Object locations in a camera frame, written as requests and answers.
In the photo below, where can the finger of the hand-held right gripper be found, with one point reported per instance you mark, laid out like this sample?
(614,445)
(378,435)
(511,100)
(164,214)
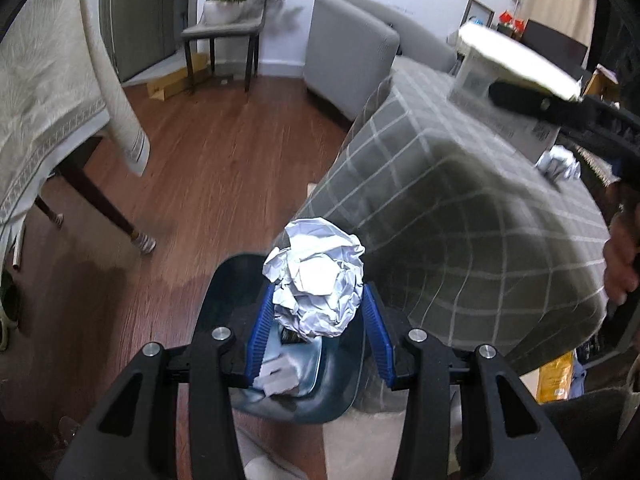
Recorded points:
(545,105)

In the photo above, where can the grey checked tablecloth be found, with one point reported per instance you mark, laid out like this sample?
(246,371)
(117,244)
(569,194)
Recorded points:
(450,210)

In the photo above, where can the grey dining chair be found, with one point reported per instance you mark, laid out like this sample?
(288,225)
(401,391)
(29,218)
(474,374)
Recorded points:
(220,32)

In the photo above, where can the large white paper ball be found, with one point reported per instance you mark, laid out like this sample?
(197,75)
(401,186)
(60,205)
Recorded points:
(315,280)

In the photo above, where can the white paper card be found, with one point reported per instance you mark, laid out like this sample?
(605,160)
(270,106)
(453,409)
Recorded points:
(275,375)

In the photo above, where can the small crumpled white paper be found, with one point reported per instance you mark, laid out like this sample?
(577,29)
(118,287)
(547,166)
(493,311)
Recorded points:
(557,162)

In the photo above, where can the grey cardboard box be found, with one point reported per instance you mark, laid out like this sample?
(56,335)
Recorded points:
(500,115)

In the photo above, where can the flat cardboard box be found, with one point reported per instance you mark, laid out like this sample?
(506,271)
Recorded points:
(175,80)

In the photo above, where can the dark teal waste bin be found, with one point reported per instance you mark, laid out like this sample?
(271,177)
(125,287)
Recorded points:
(225,300)

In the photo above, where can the framed picture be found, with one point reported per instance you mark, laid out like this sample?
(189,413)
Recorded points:
(477,10)

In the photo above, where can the small red flags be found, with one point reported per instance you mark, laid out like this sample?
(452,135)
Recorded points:
(512,21)

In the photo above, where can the person's right hand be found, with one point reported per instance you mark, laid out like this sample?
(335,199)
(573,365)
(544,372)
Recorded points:
(622,265)

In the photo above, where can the potted green plant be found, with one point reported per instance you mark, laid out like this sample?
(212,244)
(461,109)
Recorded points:
(225,10)

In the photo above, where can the white tube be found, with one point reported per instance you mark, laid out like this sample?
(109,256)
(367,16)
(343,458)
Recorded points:
(17,255)

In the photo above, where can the yellow packet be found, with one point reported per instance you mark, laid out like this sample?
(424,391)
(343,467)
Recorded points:
(556,377)

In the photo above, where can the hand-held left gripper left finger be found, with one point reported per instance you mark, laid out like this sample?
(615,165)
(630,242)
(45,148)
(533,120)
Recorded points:
(260,330)

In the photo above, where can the beige patterned tablecloth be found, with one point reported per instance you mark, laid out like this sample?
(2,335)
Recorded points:
(45,85)

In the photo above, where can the black monitor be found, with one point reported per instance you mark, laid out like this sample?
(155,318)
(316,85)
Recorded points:
(555,42)

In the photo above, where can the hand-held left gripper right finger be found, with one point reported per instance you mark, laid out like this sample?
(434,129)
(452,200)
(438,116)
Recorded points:
(377,330)

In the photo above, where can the dark wooden table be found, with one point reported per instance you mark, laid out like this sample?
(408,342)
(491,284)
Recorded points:
(95,195)

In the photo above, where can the grey door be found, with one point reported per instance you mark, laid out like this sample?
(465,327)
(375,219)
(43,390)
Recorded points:
(140,20)

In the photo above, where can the grey armchair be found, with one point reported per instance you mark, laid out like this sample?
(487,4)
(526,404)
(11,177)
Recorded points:
(345,45)

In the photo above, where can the wooden crate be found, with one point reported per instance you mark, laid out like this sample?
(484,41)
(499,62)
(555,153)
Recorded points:
(600,82)

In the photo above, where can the beige curtain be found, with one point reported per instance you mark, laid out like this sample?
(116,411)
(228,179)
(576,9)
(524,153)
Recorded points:
(560,0)

